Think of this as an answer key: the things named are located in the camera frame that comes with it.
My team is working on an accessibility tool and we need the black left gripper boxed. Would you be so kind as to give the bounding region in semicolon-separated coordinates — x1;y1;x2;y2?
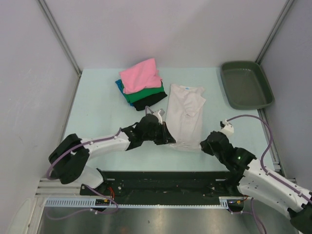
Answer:
143;121;176;145

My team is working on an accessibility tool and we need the white t shirt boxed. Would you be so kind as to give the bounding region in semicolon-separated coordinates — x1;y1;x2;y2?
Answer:
165;84;206;152

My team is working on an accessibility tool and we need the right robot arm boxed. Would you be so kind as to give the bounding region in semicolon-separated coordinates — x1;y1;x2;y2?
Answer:
200;131;312;234

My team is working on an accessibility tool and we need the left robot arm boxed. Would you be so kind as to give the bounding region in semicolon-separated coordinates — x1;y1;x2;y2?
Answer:
46;114;176;195

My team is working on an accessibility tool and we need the black folded t shirt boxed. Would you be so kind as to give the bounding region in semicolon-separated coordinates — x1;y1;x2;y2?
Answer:
133;92;167;111

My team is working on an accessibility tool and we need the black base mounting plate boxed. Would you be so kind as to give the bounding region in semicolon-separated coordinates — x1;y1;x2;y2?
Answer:
79;170;247;205

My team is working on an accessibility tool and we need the green folded t shirt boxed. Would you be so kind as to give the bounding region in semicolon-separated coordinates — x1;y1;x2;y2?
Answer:
121;83;164;103

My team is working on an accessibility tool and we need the dark green plastic bin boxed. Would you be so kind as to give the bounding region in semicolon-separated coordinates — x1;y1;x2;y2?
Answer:
220;60;274;110

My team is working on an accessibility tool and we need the pink folded t shirt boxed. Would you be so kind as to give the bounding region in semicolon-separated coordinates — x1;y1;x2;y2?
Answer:
119;58;162;94

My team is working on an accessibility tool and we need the blue folded t shirt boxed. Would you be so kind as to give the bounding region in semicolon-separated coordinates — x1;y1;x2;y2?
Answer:
115;79;134;107

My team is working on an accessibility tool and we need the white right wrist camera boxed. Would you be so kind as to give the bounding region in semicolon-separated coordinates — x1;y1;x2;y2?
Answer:
220;120;234;137

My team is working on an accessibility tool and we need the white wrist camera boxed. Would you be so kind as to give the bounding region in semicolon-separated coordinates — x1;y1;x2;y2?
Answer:
220;120;234;137
152;109;165;125

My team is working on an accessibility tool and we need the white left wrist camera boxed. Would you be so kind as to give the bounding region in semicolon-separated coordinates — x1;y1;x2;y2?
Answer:
152;109;165;125

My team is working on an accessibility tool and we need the white slotted cable duct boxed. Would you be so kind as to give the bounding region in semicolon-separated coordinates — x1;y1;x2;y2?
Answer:
44;197;244;209

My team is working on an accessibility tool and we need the aluminium front frame rail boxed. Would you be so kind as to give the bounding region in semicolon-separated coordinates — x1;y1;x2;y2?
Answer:
35;178;81;197

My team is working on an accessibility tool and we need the left aluminium frame post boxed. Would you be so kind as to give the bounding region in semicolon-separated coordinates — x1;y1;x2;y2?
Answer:
36;0;82;78

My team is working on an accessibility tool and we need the aluminium frame post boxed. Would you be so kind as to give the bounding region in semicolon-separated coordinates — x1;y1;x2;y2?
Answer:
255;0;296;64
36;0;82;78

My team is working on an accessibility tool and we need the right aluminium frame post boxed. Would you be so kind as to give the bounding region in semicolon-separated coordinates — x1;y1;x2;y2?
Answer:
255;0;296;64

